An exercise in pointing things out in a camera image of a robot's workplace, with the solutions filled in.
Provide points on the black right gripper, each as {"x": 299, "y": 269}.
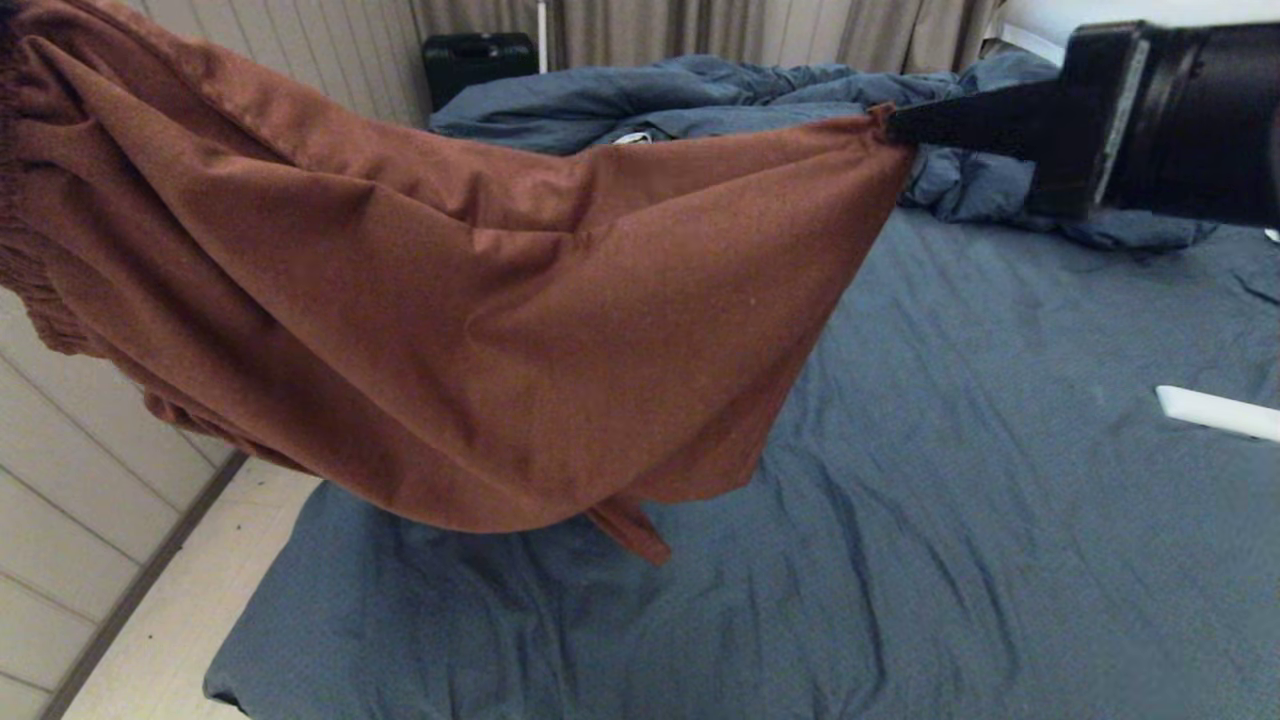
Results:
{"x": 1180, "y": 120}

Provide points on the blue bed sheet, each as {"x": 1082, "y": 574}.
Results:
{"x": 1000, "y": 500}

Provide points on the beige curtain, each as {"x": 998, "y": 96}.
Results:
{"x": 700, "y": 28}

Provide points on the white pillow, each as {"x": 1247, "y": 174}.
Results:
{"x": 1030, "y": 20}

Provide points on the black suitcase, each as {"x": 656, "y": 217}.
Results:
{"x": 478, "y": 68}

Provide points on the crumpled blue duvet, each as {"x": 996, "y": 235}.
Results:
{"x": 560, "y": 105}

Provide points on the flat white rectangular object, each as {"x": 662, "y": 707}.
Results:
{"x": 1220, "y": 412}

